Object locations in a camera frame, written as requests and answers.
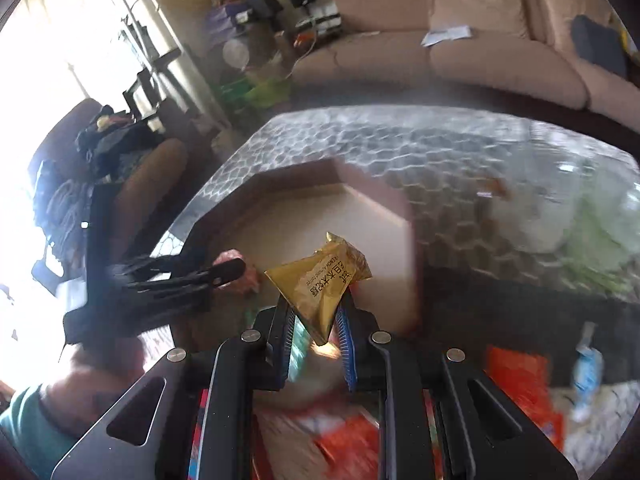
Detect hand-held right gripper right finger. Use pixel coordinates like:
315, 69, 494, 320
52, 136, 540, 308
335, 304, 593, 480

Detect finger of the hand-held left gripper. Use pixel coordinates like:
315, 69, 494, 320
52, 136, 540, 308
117, 282, 216, 312
112, 257, 247, 287

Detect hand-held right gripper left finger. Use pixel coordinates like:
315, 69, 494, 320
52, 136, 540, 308
50, 306, 301, 480

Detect pink snack packet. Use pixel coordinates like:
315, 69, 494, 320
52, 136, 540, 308
215, 247, 261, 293

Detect gold snack packet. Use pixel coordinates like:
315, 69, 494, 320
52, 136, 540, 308
264, 231, 373, 347

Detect red octagonal gift box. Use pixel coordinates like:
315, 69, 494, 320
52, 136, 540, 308
170, 157, 426, 351

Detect person's left forearm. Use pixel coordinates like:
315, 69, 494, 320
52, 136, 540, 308
0, 380, 96, 468

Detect white round container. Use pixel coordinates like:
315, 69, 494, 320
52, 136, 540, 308
222, 39, 249, 69

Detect person's left hand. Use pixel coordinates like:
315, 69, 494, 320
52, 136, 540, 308
57, 335, 151, 411

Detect brown armchair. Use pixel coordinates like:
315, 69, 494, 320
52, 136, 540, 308
30, 97, 190, 266

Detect red snack packet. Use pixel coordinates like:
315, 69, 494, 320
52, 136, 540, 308
312, 407, 383, 480

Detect pile of clothes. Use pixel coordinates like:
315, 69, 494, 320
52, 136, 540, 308
75, 114, 167, 182

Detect dark cloth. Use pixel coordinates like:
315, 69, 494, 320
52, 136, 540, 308
419, 277, 640, 393

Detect black chair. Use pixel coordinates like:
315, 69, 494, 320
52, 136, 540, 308
122, 50, 183, 122

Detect orange snack packet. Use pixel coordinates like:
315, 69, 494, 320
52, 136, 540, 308
484, 345, 566, 453

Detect green bag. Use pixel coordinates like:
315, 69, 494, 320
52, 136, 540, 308
220, 76, 292, 111

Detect stone-pattern table cover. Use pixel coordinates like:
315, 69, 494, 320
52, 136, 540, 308
150, 105, 640, 461

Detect frosted glass mug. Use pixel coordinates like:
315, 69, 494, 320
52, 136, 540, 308
475, 172, 568, 257

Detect white and blue snack packet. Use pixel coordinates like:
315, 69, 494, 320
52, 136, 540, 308
570, 325, 607, 422

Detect purple boxes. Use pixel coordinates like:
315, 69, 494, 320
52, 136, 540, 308
206, 2, 257, 47

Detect green glass bowl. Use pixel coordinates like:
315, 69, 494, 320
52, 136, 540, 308
564, 157, 640, 293

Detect beige sofa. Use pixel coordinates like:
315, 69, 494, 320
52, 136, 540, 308
290, 0, 640, 117

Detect white paper sheet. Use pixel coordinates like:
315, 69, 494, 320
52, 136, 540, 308
421, 25, 474, 48

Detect dark blue cushion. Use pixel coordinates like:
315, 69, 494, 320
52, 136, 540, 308
570, 14, 629, 79

